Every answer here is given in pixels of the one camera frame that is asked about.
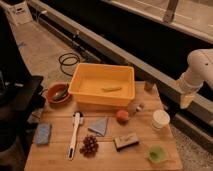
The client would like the blue towel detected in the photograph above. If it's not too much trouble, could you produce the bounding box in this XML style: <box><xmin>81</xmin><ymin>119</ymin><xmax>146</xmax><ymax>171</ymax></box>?
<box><xmin>88</xmin><ymin>117</ymin><xmax>108</xmax><ymax>136</ymax></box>

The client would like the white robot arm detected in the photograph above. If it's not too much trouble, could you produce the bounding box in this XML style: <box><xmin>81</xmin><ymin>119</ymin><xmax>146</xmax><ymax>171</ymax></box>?
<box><xmin>177</xmin><ymin>49</ymin><xmax>213</xmax><ymax>109</ymax></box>

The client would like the white plastic cup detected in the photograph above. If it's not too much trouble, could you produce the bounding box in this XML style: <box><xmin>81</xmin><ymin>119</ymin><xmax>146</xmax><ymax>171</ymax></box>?
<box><xmin>151</xmin><ymin>110</ymin><xmax>170</xmax><ymax>130</ymax></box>

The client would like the green plastic cup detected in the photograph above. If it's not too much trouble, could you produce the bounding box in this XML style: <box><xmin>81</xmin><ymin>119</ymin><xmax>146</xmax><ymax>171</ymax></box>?
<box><xmin>148</xmin><ymin>145</ymin><xmax>166</xmax><ymax>163</ymax></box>

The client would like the yellow item in tub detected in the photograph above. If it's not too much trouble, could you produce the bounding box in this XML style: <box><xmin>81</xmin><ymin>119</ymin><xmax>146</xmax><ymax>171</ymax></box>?
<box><xmin>101</xmin><ymin>87</ymin><xmax>122</xmax><ymax>92</ymax></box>

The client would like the yellow plastic tub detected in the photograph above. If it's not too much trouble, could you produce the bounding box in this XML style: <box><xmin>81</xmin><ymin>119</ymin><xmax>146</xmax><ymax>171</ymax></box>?
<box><xmin>68</xmin><ymin>63</ymin><xmax>135</xmax><ymax>106</ymax></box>

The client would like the orange fruit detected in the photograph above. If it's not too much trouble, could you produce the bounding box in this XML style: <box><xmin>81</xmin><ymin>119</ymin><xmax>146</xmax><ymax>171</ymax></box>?
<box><xmin>116</xmin><ymin>110</ymin><xmax>129</xmax><ymax>123</ymax></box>

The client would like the small clear bottle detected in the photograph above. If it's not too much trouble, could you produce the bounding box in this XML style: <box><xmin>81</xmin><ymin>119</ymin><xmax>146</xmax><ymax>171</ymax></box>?
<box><xmin>128</xmin><ymin>103</ymin><xmax>144</xmax><ymax>116</ymax></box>

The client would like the green item in bowl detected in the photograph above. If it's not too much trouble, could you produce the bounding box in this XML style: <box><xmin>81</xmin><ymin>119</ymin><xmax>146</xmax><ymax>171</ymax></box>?
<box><xmin>52</xmin><ymin>88</ymin><xmax>67</xmax><ymax>101</ymax></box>

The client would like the white dish brush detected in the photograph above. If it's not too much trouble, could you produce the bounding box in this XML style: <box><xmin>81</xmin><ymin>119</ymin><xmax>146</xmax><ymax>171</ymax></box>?
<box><xmin>68</xmin><ymin>111</ymin><xmax>83</xmax><ymax>160</ymax></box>

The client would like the orange bowl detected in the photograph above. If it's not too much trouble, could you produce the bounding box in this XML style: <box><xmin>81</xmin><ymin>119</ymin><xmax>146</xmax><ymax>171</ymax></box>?
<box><xmin>45</xmin><ymin>83</ymin><xmax>70</xmax><ymax>104</ymax></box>

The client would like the purple grape bunch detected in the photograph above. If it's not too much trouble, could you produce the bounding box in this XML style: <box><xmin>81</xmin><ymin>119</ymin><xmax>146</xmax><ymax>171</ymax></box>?
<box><xmin>80</xmin><ymin>135</ymin><xmax>99</xmax><ymax>157</ymax></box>

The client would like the blue sponge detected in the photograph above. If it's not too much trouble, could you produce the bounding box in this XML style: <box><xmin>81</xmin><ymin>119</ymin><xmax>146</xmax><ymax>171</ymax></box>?
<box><xmin>35</xmin><ymin>123</ymin><xmax>51</xmax><ymax>145</ymax></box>

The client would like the white cardboard box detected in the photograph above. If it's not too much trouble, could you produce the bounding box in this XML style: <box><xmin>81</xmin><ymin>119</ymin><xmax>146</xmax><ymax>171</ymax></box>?
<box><xmin>3</xmin><ymin>1</ymin><xmax>33</xmax><ymax>26</ymax></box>

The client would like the black coiled cable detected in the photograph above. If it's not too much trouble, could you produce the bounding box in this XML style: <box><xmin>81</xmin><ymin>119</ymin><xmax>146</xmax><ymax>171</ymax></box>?
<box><xmin>58</xmin><ymin>52</ymin><xmax>82</xmax><ymax>77</ymax></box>

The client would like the brown block with handle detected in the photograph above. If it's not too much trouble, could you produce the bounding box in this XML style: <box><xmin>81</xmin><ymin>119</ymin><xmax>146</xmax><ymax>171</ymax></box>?
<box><xmin>114</xmin><ymin>133</ymin><xmax>139</xmax><ymax>151</ymax></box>

